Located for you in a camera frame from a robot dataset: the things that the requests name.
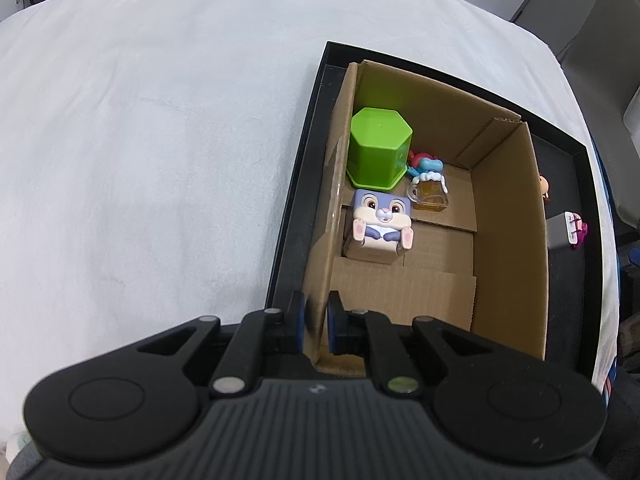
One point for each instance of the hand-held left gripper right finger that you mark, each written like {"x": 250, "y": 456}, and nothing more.
{"x": 333, "y": 328}

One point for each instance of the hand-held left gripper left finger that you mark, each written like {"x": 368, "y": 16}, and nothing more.
{"x": 298, "y": 321}

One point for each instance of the rabbit cube toy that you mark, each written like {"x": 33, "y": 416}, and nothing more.
{"x": 381, "y": 222}

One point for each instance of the miniature beer mug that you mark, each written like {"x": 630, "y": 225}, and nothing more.
{"x": 431, "y": 194}

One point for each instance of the green hexagonal cup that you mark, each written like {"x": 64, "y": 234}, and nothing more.
{"x": 377, "y": 145}

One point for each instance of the red and blue toy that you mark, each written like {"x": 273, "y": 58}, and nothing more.
{"x": 427, "y": 164}

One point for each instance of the brown cardboard box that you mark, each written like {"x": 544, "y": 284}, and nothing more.
{"x": 510, "y": 260}

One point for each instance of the black shallow tray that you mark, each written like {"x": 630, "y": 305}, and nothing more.
{"x": 567, "y": 285}

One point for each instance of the white charger plug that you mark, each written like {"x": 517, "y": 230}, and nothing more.
{"x": 560, "y": 232}

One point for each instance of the small pig figurine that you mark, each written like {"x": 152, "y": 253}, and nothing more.
{"x": 544, "y": 187}

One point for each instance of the pink toy figure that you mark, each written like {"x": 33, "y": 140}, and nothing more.
{"x": 581, "y": 230}

